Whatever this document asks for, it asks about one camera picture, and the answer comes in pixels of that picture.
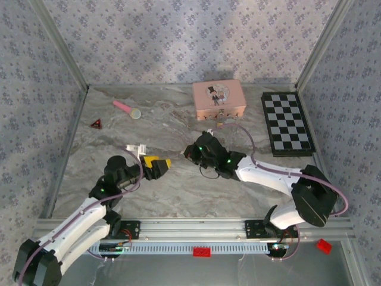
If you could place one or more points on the pink tin case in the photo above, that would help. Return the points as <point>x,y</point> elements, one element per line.
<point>218,96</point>

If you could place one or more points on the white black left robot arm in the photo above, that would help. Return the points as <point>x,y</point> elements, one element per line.
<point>74,217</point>

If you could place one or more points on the red black triangle toy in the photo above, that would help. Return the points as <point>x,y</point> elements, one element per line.
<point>96,124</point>

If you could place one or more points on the pink toy microphone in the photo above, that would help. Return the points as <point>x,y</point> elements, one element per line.
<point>128,109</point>

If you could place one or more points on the black grey chessboard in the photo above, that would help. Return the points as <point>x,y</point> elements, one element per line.
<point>287,123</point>

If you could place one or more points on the red toy brick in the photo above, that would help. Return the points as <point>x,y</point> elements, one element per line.
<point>201,251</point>
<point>324,246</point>

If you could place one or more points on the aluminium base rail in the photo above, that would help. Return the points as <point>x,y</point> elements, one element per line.
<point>190,228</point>

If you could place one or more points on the aluminium frame post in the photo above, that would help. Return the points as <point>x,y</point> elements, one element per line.
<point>324,41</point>
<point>59,44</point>

